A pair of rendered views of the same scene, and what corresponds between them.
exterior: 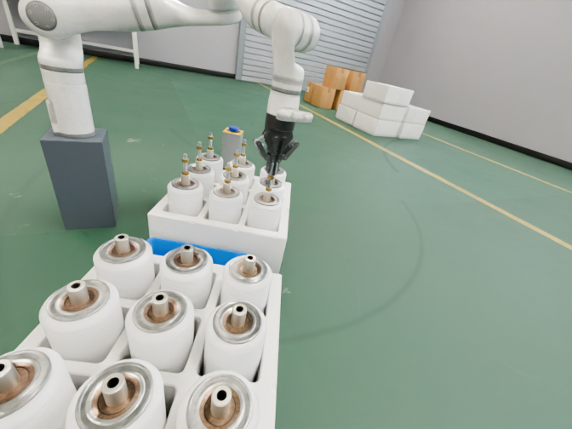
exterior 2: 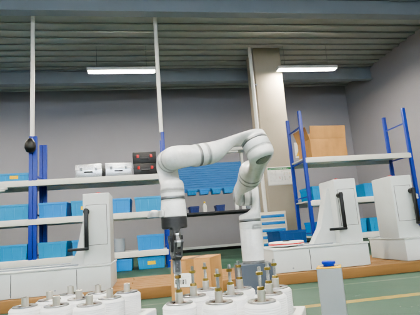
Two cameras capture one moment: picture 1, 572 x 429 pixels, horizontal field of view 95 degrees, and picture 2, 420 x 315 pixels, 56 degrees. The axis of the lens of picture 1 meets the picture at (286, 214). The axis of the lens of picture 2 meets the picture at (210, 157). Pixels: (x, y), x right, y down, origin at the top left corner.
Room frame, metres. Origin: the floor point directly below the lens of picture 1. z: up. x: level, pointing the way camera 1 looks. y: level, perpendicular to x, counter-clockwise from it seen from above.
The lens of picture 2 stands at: (1.21, -0.99, 0.44)
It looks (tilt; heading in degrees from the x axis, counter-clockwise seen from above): 10 degrees up; 111
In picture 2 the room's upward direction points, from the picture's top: 4 degrees counter-clockwise
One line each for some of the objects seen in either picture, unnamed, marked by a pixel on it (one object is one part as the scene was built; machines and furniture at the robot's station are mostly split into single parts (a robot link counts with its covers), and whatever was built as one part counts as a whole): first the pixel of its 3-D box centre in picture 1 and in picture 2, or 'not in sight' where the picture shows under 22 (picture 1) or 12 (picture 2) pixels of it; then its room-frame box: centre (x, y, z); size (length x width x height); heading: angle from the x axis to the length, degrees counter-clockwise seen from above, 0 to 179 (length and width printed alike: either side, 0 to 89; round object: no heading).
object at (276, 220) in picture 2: not in sight; (269, 232); (-0.46, 5.84, 0.34); 0.57 x 0.47 x 0.69; 121
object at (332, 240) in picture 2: not in sight; (305, 223); (0.66, 2.63, 0.45); 0.82 x 0.57 x 0.74; 31
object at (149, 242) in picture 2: not in sight; (150, 241); (-1.83, 4.20, 0.36); 0.50 x 0.38 x 0.21; 121
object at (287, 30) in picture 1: (288, 53); (170, 174); (0.67, 0.07, 0.62); 0.09 x 0.07 x 0.15; 138
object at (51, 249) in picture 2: not in sight; (56, 249); (-2.97, 3.54, 0.36); 0.50 x 0.38 x 0.21; 120
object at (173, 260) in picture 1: (186, 259); (109, 297); (0.37, 0.17, 0.25); 0.08 x 0.08 x 0.01
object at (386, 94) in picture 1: (387, 94); not in sight; (3.54, -0.86, 0.45); 0.39 x 0.39 x 0.18; 31
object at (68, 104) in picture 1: (70, 103); (251, 242); (0.73, 0.66, 0.39); 0.09 x 0.09 x 0.17; 31
